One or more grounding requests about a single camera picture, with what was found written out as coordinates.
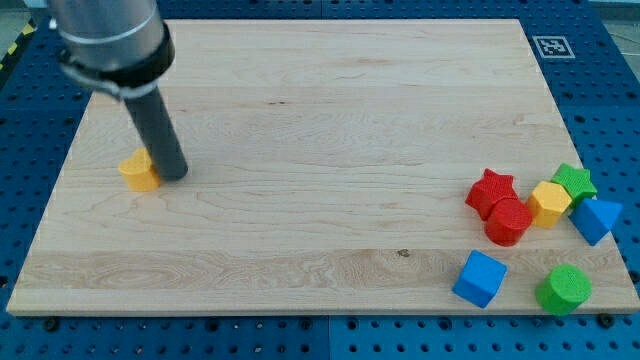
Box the yellow hexagon block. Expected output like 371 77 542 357
526 181 572 229

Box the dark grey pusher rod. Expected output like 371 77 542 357
124 88 188 182

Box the red star block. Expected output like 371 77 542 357
465 168 518 221

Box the red cylinder block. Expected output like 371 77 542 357
484 199 532 247

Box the wooden board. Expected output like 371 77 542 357
7 19 639 316

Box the white fiducial marker tag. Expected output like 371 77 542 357
532 35 575 59

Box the green cylinder block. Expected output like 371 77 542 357
535 264 592 316

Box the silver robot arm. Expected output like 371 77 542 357
47 0 175 99

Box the green star block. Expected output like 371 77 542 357
551 163 598 208

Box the blue triangle block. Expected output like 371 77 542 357
569 199 623 246

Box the yellow heart block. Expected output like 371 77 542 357
118 147 162 192

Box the blue cube block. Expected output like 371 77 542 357
452 250 507 308

